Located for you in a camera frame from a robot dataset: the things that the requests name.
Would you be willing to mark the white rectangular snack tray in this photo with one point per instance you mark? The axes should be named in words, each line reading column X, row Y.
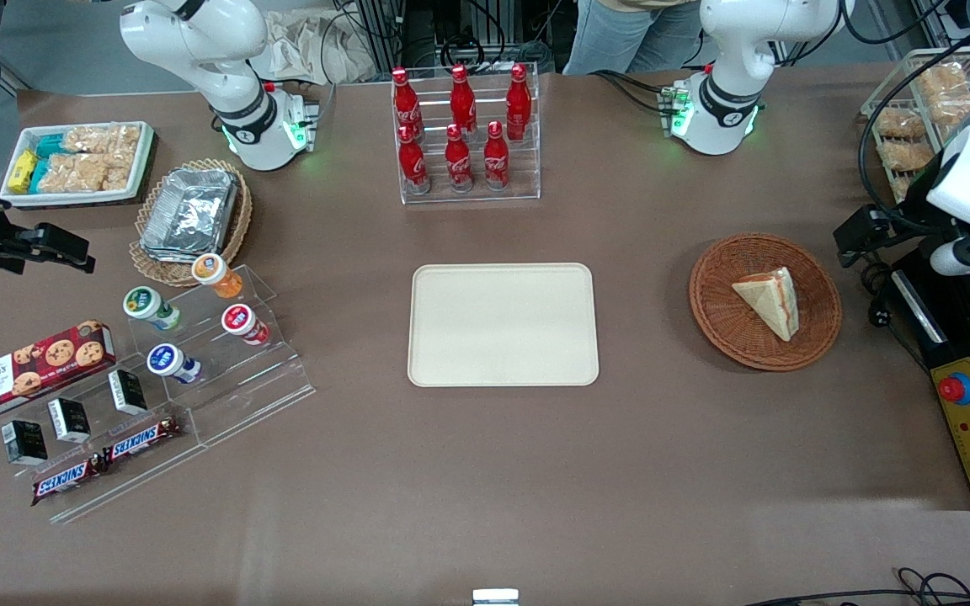
column 144, row 160

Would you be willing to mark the beige rectangular tray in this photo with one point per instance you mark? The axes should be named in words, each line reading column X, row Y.
column 502, row 324

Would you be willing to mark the clear bag of rice crackers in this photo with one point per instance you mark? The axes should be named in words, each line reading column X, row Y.
column 85, row 172
column 102, row 139

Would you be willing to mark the red cola bottle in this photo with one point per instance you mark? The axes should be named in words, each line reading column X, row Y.
column 414, row 164
column 462, row 103
column 519, row 105
column 458, row 164
column 496, row 160
column 405, row 101

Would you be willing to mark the oval tan wicker basket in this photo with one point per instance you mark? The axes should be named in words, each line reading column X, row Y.
column 157, row 271

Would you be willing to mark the small white device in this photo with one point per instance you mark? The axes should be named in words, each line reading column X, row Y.
column 495, row 598

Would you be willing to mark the clear acrylic bottle rack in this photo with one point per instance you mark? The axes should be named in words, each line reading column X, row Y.
column 468, row 195

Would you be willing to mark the orange lid yogurt bottle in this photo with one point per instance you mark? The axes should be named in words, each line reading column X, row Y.
column 215, row 273

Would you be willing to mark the person in blue jeans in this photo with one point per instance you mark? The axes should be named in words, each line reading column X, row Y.
column 620, row 34

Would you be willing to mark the Snickers chocolate bar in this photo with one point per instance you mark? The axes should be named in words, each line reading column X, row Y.
column 141, row 439
column 68, row 480

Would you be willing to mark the small black box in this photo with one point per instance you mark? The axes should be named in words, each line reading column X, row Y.
column 24, row 443
column 69, row 421
column 127, row 392

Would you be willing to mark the teal snack packet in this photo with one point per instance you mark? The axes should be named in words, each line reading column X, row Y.
column 37, row 175
column 49, row 145

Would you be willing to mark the black metal frame rack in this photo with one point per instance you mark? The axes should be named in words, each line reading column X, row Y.
column 451, row 29

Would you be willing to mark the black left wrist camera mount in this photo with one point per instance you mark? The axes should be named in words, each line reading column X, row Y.
column 923, row 206

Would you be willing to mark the crumpled beige plastic bag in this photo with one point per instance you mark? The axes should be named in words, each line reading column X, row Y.
column 308, row 46

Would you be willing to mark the black machine with yellow panel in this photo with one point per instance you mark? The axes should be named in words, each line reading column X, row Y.
column 965, row 337

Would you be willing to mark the green lid yogurt bottle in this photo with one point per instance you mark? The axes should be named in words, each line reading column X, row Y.
column 148, row 305

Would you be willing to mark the clear acrylic stepped stand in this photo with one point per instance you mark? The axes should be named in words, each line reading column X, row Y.
column 258, row 387
column 131, row 475

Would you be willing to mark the yellow snack packet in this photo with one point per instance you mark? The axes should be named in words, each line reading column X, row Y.
column 22, row 170

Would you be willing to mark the red emergency stop button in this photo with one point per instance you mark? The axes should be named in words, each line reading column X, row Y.
column 956, row 389

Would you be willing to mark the silver foil containers stack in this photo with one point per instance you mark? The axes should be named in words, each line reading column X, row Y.
column 190, row 210

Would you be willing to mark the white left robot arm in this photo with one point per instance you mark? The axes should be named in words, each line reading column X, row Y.
column 725, row 80

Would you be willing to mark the bagged bread pastry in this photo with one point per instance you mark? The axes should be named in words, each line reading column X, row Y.
column 904, row 156
column 900, row 124
column 955, row 109
column 944, row 80

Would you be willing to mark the round brown wicker basket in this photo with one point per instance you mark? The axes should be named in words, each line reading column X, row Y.
column 729, row 328

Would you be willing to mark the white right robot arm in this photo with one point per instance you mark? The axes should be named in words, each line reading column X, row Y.
column 215, row 59

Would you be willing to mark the triangular white bread sandwich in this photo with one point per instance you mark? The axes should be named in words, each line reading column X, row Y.
column 771, row 303

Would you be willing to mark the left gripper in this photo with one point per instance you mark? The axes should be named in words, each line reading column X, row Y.
column 917, row 209

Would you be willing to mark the red Walkers cookie box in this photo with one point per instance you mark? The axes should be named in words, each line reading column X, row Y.
column 30, row 370

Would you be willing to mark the blue lid yogurt bottle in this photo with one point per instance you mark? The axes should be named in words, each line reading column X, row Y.
column 169, row 362

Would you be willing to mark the red lid yogurt bottle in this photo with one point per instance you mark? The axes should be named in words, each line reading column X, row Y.
column 242, row 323

